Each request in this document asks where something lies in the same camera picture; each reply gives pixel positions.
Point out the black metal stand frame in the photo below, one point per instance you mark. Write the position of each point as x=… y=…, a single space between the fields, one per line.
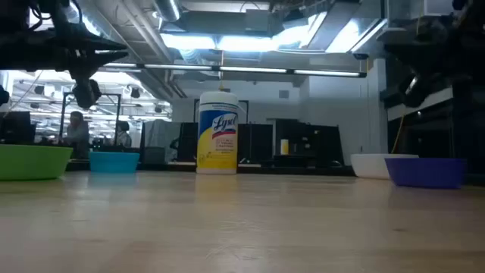
x=91 y=95

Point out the dark blue plastic bowl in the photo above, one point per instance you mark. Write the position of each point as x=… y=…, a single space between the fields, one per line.
x=426 y=174

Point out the grey covered equipment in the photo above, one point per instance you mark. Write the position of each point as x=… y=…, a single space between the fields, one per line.
x=159 y=138

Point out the small yellow canister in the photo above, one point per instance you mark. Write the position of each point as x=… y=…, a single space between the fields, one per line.
x=284 y=146

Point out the black cabinet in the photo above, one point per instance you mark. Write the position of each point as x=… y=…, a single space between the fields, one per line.
x=308 y=142

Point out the silver ceiling air duct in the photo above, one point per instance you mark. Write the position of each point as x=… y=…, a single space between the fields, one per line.
x=167 y=9

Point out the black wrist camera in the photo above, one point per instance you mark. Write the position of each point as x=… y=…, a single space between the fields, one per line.
x=415 y=91
x=86 y=95

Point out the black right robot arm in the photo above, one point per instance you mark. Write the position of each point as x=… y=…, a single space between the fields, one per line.
x=470 y=45

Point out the Lysol wipes canister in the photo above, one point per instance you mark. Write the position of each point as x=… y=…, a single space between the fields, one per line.
x=218 y=132

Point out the green plastic bowl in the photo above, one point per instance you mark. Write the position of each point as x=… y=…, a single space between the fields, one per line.
x=32 y=163

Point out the black aluminium table frame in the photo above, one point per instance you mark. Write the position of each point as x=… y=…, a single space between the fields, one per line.
x=265 y=169

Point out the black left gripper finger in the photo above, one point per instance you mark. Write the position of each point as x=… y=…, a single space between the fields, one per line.
x=98 y=43
x=98 y=60

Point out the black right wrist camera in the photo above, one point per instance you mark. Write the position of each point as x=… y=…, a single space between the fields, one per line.
x=415 y=91

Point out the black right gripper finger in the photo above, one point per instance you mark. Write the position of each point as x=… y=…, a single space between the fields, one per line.
x=417 y=50
x=428 y=63

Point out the person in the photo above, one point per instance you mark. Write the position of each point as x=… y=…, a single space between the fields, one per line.
x=123 y=136
x=77 y=134

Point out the long ceiling light strip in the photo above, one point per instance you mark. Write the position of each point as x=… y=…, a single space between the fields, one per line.
x=250 y=69

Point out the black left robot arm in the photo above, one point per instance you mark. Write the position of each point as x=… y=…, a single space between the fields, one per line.
x=22 y=53

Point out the teal plastic bowl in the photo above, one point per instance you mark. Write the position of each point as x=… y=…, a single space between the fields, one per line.
x=113 y=163

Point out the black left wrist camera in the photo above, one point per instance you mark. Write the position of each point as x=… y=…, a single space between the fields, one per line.
x=86 y=95

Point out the black computer monitor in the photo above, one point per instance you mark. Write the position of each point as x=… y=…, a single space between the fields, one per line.
x=17 y=127

